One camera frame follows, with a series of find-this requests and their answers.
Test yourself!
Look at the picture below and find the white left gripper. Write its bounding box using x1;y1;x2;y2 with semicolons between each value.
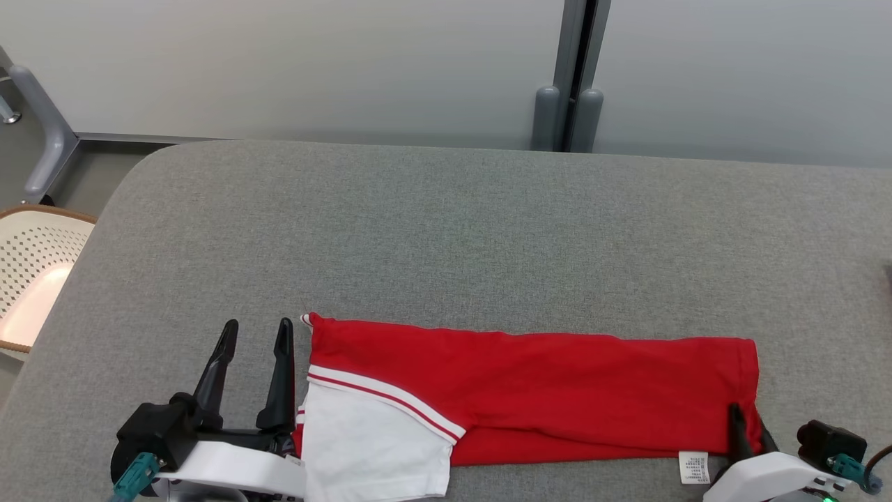
155;318;307;502

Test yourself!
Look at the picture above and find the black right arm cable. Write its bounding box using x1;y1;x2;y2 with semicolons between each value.
864;443;892;482

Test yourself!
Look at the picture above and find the cream laundry basket brown rim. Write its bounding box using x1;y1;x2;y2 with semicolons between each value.
0;206;97;355

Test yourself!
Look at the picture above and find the teal left camera connector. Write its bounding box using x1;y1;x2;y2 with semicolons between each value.
111;452;162;502

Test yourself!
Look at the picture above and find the red jersey with white sleeves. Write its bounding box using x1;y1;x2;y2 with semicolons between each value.
291;312;762;502

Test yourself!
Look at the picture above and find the teal camera connector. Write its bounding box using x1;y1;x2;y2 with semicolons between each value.
111;452;162;502
828;453;884;494

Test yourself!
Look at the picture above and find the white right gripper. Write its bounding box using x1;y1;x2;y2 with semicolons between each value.
702;402;852;502

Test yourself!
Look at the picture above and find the teal right camera connector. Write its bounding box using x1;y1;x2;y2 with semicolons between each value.
828;453;884;494

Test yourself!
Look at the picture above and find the grey rounded partition foot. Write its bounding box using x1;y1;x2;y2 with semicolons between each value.
532;85;560;151
570;89;604;153

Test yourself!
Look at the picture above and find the white partition panel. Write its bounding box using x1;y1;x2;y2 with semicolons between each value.
589;0;892;168
0;0;579;151

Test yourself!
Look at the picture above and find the grey bent partition leg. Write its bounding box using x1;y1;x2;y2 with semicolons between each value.
7;65;79;204

